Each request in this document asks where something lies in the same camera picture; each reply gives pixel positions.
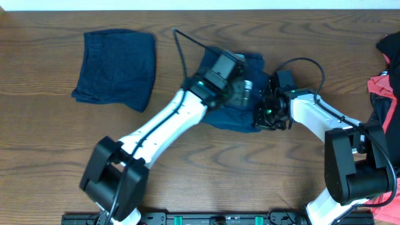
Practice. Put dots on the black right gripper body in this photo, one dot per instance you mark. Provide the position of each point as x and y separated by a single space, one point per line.
269 118

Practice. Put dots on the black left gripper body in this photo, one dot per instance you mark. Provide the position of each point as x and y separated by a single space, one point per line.
235 92

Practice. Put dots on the folded dark blue shorts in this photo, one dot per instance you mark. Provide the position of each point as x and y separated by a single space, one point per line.
118 66

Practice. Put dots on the black garment in pile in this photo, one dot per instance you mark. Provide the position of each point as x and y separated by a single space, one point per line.
392 78

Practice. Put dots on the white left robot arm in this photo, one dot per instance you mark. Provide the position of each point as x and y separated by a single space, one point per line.
117 172

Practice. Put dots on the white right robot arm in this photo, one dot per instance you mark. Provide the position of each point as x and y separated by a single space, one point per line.
357 166

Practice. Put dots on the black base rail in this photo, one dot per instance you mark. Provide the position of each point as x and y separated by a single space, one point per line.
277 217

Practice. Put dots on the dark blue shorts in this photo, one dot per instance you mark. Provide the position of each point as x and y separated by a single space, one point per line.
118 66
241 118

